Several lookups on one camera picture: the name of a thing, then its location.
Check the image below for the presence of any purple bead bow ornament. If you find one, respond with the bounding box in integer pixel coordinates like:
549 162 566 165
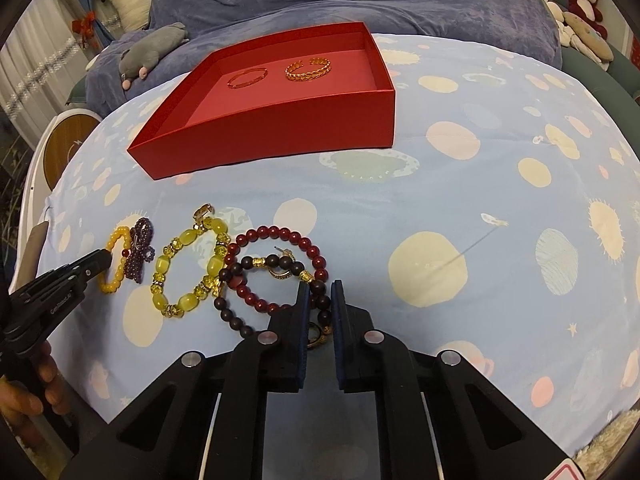
121 217 156 277

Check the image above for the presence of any beige round plush toy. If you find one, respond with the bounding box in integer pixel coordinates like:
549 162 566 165
562 10 615 72

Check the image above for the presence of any yellow stone bead bracelet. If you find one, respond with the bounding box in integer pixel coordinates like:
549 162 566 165
151 203 231 319

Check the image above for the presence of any cream fluffy rug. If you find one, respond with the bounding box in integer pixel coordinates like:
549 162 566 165
570 410 640 480

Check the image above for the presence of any red cardboard box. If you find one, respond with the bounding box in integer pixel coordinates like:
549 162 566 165
126 21 397 181

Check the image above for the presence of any red monkey plush toy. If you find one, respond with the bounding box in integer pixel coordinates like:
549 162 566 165
560 0 608 38

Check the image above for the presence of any person's left hand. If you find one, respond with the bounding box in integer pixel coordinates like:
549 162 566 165
0 340 70 443

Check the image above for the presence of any orange bead bracelet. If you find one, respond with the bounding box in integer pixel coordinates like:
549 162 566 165
97 226 133 293

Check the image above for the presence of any red bead bracelet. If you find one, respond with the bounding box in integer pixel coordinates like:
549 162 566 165
223 226 328 317

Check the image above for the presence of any blue curtain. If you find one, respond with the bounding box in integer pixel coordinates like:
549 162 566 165
65 0 121 48

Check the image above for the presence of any white device with wooden disc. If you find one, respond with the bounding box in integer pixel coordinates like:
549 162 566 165
17 105 103 286

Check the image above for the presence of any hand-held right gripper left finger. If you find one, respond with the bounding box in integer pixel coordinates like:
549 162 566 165
75 282 311 480

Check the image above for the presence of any thin gold bangle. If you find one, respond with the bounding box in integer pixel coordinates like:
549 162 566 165
229 67 268 90

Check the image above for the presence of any dark brown bead bracelet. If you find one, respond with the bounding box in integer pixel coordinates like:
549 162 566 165
214 254 333 348

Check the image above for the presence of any grey mole plush toy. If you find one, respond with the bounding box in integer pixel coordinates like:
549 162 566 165
118 23 190 90

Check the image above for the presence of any wide gold chain bangle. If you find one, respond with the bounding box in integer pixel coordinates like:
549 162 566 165
285 56 332 82

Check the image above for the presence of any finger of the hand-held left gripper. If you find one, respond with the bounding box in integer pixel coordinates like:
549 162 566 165
35 249 114 295

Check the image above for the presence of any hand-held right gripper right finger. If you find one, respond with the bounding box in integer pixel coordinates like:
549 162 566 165
330 280 573 480

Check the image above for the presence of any white sheer curtain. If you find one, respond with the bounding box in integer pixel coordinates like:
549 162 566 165
0 0 101 141

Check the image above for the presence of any red ribbon bow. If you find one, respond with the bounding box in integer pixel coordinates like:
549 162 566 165
71 10 98 38

